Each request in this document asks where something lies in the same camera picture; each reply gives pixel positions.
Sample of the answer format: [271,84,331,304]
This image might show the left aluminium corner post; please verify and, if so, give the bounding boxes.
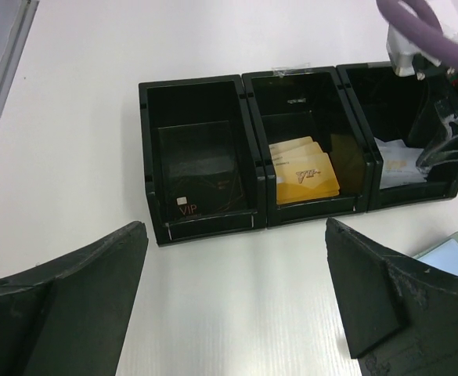
[0,0,41,179]

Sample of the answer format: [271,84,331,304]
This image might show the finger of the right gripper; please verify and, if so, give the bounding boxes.
[406,78,458,172]

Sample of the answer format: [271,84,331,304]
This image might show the green card holder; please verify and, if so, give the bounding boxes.
[414,232,458,276]

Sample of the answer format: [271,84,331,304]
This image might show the black VIP credit card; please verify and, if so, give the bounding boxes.
[159,121,247,222]

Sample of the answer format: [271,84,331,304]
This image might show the white credit cards stack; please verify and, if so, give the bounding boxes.
[375,138,428,190]

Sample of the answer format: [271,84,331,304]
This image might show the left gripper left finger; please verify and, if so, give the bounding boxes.
[0,221,149,375]

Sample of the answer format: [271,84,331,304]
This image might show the gold credit cards stack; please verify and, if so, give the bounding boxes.
[269,136,340,205]

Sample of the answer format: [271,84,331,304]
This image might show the black three-compartment tray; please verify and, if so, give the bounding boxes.
[139,63,458,245]

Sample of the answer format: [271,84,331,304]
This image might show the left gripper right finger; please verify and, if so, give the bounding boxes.
[325,218,458,375]

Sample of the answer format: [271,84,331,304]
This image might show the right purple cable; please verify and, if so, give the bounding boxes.
[375,0,458,75]

